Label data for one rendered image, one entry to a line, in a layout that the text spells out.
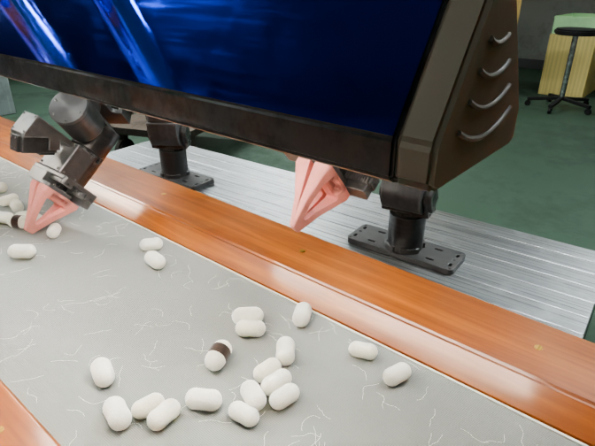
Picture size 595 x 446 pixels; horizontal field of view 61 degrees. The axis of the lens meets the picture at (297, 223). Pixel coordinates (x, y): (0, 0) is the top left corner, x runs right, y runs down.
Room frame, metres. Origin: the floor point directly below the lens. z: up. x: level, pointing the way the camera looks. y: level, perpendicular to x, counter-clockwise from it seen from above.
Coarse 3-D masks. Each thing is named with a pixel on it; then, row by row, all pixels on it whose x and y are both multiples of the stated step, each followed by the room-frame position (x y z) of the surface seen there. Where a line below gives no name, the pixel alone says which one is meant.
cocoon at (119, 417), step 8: (112, 400) 0.34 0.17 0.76; (120, 400) 0.34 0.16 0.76; (104, 408) 0.33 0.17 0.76; (112, 408) 0.33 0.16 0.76; (120, 408) 0.33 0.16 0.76; (104, 416) 0.33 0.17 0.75; (112, 416) 0.32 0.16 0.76; (120, 416) 0.32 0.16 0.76; (128, 416) 0.32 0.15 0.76; (112, 424) 0.32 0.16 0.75; (120, 424) 0.32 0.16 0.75; (128, 424) 0.32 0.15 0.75
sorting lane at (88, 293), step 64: (0, 256) 0.63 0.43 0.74; (64, 256) 0.63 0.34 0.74; (128, 256) 0.63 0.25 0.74; (192, 256) 0.63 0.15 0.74; (0, 320) 0.48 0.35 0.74; (64, 320) 0.48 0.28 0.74; (128, 320) 0.48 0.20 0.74; (192, 320) 0.48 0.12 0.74; (320, 320) 0.48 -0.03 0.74; (64, 384) 0.38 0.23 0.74; (128, 384) 0.38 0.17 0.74; (192, 384) 0.38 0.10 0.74; (320, 384) 0.38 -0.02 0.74; (384, 384) 0.38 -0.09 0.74; (448, 384) 0.38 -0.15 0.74
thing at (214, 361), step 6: (222, 342) 0.42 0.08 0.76; (228, 342) 0.42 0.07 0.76; (210, 354) 0.40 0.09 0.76; (216, 354) 0.40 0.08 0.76; (210, 360) 0.39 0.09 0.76; (216, 360) 0.39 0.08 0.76; (222, 360) 0.40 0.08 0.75; (210, 366) 0.39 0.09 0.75; (216, 366) 0.39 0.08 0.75; (222, 366) 0.40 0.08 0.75
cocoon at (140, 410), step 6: (144, 396) 0.35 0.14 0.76; (150, 396) 0.34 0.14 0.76; (156, 396) 0.35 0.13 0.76; (162, 396) 0.35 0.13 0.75; (138, 402) 0.34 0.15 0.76; (144, 402) 0.34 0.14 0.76; (150, 402) 0.34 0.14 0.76; (156, 402) 0.34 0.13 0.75; (162, 402) 0.34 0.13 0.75; (132, 408) 0.33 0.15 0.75; (138, 408) 0.33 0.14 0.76; (144, 408) 0.33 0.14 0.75; (150, 408) 0.34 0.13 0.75; (132, 414) 0.33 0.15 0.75; (138, 414) 0.33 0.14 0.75; (144, 414) 0.33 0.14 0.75
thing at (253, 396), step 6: (246, 384) 0.36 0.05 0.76; (252, 384) 0.36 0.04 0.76; (258, 384) 0.36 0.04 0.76; (240, 390) 0.36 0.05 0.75; (246, 390) 0.35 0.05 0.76; (252, 390) 0.35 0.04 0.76; (258, 390) 0.35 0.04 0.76; (246, 396) 0.35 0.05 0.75; (252, 396) 0.34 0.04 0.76; (258, 396) 0.34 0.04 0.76; (264, 396) 0.35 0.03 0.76; (246, 402) 0.34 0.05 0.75; (252, 402) 0.34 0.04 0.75; (258, 402) 0.34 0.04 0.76; (264, 402) 0.34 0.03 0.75; (258, 408) 0.34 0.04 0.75
